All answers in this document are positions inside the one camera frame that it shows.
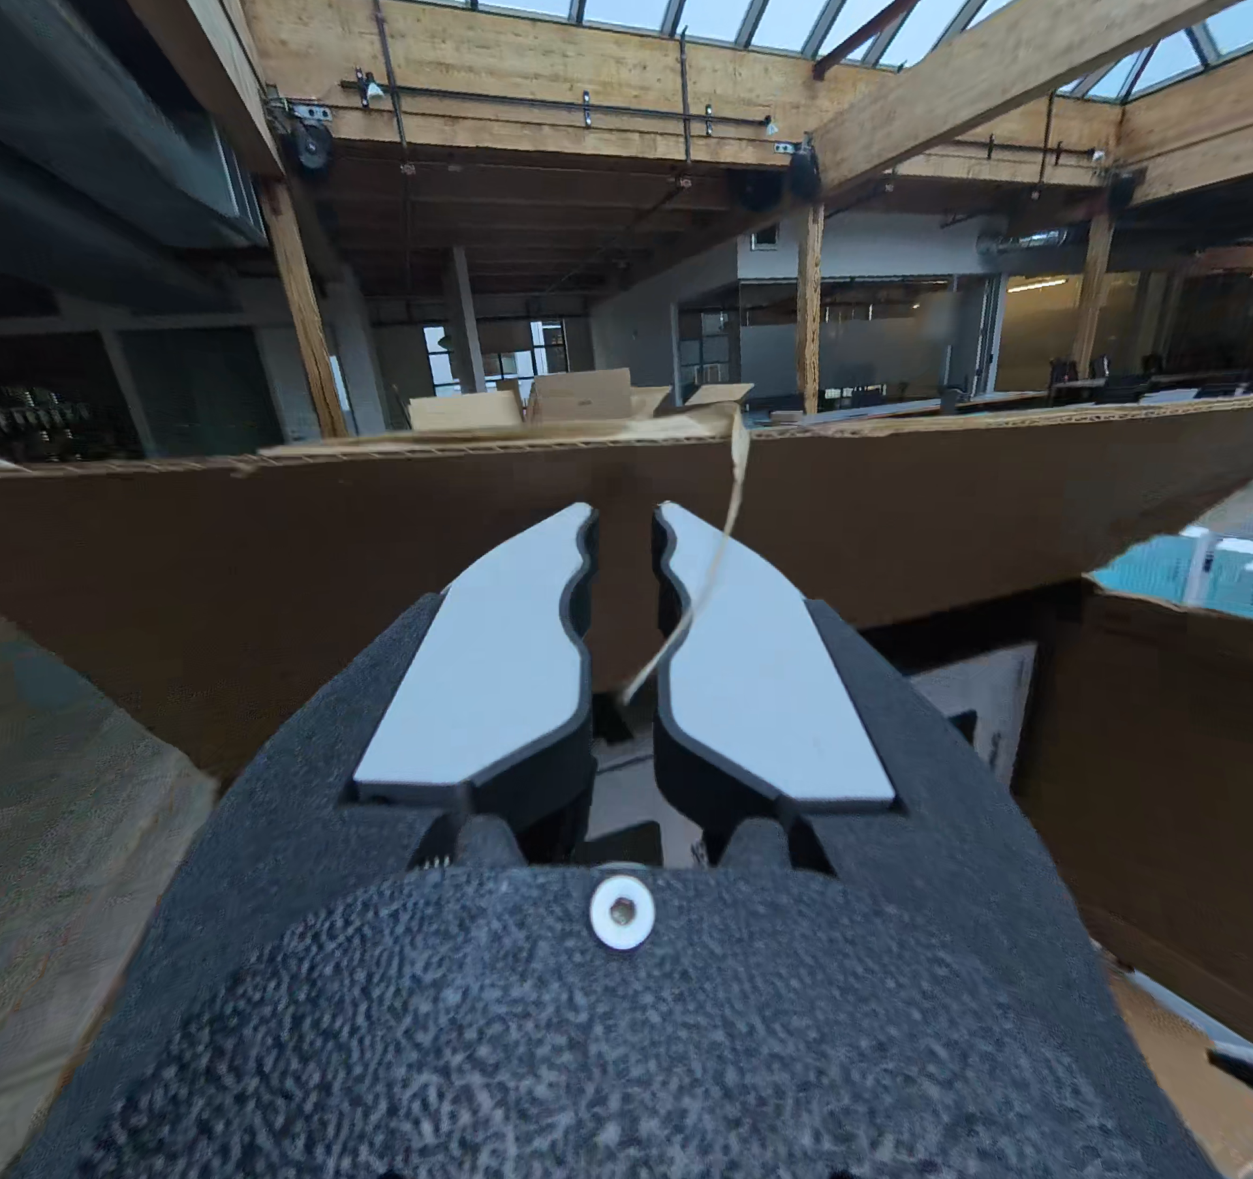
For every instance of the open cardboard box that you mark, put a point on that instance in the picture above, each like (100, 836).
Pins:
(460, 410)
(587, 395)

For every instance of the bright paned window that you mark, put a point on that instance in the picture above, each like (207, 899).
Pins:
(499, 357)

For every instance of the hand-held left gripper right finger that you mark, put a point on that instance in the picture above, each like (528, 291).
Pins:
(774, 700)

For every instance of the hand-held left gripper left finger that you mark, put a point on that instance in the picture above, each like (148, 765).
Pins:
(480, 689)

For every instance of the brown cardboard box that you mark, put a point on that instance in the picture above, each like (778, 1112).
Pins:
(295, 563)

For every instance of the silver air duct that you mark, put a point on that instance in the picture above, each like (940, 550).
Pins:
(1024, 241)

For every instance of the black light rail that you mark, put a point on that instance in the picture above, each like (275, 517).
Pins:
(548, 100)

